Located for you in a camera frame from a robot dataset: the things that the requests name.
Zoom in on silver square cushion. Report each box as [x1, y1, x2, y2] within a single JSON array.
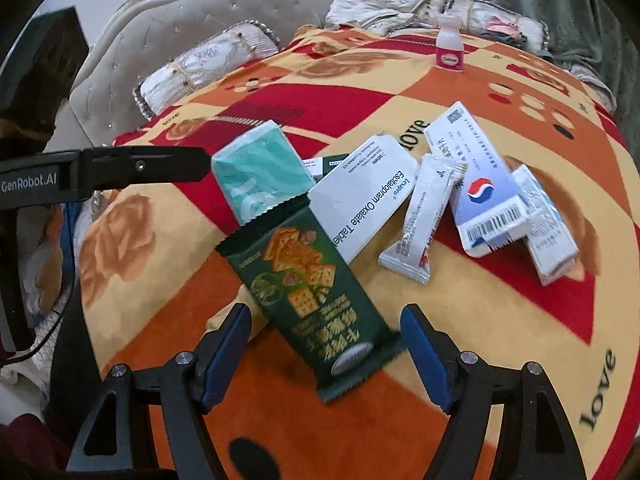
[[325, 0, 448, 36]]

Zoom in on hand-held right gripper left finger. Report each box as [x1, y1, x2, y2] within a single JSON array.
[[65, 302, 253, 480]]

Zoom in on grey tufted sofa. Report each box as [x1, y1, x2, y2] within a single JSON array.
[[42, 0, 326, 156]]

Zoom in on red orange printed blanket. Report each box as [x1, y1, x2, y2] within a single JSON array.
[[75, 25, 640, 480]]

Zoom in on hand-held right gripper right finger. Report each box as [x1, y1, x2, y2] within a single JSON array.
[[400, 304, 586, 480]]

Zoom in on black cable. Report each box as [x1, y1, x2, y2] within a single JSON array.
[[0, 275, 81, 368]]

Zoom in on white printed packet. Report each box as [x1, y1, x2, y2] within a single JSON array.
[[507, 164, 580, 287]]

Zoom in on white blue logo box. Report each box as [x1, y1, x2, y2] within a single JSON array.
[[423, 101, 530, 258]]

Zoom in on silver bolster cushion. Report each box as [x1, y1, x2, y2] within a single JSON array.
[[132, 20, 281, 122]]

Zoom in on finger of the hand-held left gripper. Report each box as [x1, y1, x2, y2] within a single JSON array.
[[80, 145, 212, 201]]

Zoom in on pink grey clothes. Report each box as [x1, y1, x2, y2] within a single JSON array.
[[480, 15, 526, 46]]

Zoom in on white medicine box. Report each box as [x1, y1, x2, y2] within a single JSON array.
[[306, 132, 421, 265]]

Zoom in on white bottle pink label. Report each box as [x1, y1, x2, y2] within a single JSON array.
[[434, 14, 466, 72]]

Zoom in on silver floral cushion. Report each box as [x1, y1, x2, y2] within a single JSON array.
[[442, 0, 551, 58]]

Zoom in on teal white tissue pack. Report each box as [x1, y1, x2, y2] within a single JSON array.
[[210, 120, 313, 228]]

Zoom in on white stick sachet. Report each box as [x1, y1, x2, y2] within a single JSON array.
[[377, 154, 468, 285]]

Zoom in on green cracker packet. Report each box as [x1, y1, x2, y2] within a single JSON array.
[[215, 196, 407, 405]]

